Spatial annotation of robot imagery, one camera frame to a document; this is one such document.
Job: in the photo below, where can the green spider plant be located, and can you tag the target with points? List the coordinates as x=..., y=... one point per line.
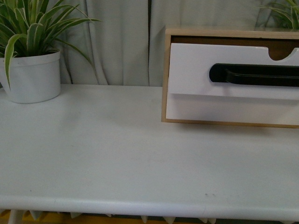
x=32, y=27

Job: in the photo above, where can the wooden drawer cabinet frame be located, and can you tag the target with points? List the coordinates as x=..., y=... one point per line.
x=279, y=42

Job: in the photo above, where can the white table leg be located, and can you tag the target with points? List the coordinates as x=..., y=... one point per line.
x=15, y=217

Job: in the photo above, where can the grey curtain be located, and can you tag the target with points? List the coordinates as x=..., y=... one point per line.
x=125, y=44

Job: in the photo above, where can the white drawer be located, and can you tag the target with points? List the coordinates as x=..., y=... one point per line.
x=230, y=110
x=190, y=65

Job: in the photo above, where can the white plant pot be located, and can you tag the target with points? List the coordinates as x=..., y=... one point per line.
x=32, y=79

